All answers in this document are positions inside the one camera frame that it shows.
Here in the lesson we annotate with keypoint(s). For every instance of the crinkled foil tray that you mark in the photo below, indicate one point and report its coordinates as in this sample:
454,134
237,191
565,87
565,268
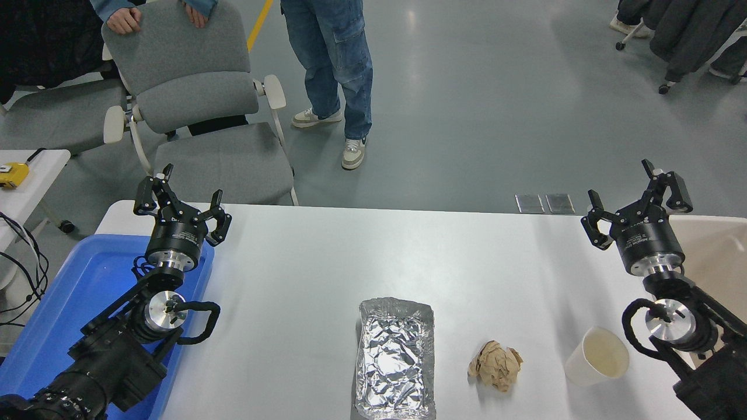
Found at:
395,361

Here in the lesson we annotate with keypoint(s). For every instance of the grey chair with white armrests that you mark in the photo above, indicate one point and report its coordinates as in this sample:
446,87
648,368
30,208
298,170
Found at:
192,93

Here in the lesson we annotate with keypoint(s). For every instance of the metal floor plate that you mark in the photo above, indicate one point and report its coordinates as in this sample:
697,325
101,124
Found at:
560,203
530,203

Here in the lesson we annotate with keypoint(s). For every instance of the person's left hand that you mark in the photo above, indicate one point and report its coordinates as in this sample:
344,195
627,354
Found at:
196,14

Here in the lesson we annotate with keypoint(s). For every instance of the dark coat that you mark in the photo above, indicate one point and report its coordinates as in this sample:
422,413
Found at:
688,29

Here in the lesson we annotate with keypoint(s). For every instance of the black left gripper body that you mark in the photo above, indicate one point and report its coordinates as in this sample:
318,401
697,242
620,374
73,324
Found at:
178,238

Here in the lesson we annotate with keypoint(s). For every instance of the crumpled tan paper ball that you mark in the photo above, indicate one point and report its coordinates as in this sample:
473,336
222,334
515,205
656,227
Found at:
496,366

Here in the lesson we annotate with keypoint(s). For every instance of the blue plastic tray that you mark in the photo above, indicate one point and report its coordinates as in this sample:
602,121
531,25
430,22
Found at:
70,291

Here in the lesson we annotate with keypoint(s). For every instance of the white wheeled chair frame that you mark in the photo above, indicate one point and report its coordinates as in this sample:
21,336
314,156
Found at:
627,38
664,88

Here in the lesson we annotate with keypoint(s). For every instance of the person's left forearm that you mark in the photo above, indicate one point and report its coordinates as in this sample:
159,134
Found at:
204,4

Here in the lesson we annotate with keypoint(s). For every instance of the person's right forearm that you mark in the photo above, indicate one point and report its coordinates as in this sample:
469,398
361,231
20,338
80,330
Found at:
111,6

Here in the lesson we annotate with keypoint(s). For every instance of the white paper cup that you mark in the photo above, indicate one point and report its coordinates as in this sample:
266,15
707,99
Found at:
595,359

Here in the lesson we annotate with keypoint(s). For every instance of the large pale bin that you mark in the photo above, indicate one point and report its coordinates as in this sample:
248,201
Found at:
718,256

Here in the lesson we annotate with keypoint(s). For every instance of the small white side table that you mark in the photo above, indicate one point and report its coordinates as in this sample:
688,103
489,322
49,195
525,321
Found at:
41,175

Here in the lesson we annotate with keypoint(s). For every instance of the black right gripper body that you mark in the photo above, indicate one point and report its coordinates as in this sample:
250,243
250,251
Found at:
645,240

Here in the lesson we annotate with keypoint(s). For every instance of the grey padded chair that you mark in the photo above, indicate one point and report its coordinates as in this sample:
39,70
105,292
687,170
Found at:
58,116

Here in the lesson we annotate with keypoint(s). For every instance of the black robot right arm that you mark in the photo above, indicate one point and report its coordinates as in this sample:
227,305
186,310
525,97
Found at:
709,379

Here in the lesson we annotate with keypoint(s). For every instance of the person's right hand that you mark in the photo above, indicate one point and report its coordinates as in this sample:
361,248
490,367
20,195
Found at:
124,21

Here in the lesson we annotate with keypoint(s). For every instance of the yellow handheld device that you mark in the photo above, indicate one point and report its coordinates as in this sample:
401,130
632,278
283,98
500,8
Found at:
13,174

